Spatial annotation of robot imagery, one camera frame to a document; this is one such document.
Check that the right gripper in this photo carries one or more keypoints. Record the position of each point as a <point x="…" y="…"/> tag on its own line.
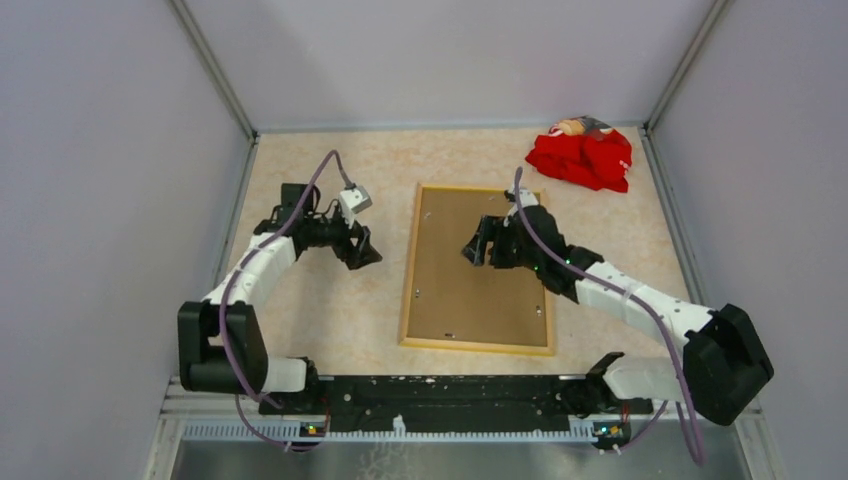
<point x="490" y="229"/>

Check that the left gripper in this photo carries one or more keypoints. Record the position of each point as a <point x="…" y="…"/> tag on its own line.
<point x="362" y="253"/>

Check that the yellow wooden picture frame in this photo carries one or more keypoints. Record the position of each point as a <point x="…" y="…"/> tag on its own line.
<point x="451" y="304"/>

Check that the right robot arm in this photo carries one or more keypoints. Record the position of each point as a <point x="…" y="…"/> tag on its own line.
<point x="716" y="362"/>

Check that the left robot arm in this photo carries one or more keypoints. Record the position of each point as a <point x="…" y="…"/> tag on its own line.
<point x="220" y="344"/>

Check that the red cloth doll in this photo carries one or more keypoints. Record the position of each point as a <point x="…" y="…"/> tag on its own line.
<point x="584" y="151"/>

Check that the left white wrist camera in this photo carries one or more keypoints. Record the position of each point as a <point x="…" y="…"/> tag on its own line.
<point x="353" y="200"/>

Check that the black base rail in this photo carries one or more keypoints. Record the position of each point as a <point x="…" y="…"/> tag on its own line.
<point x="453" y="404"/>

